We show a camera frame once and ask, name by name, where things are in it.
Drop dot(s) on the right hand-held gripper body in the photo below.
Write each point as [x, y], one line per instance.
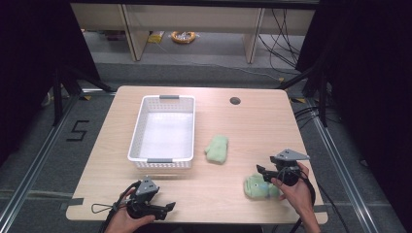
[288, 168]

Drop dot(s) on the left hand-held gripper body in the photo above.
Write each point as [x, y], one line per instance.
[142, 202]

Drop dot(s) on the green mitten with face print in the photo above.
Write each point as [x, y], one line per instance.
[257, 188]

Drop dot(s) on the plain green mitten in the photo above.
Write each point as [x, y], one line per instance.
[217, 149]

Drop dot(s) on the white plastic basket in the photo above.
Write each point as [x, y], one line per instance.
[166, 136]

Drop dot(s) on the person's left hand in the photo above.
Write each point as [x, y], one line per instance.
[124, 221]

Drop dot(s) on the person's right hand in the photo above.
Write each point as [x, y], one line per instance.
[296, 195]

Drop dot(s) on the grey tape piece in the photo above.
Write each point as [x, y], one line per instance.
[75, 202]
[320, 208]

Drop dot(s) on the black metal stand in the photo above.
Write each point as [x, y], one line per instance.
[58, 97]
[322, 97]

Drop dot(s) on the dark curtain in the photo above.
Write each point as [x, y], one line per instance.
[35, 58]
[372, 81]

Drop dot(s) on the light wooden shelf unit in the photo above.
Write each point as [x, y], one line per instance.
[194, 19]

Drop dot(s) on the yellow packet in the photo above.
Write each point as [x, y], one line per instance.
[156, 37]

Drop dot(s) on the metal floor rail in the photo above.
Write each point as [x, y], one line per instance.
[343, 168]
[35, 165]

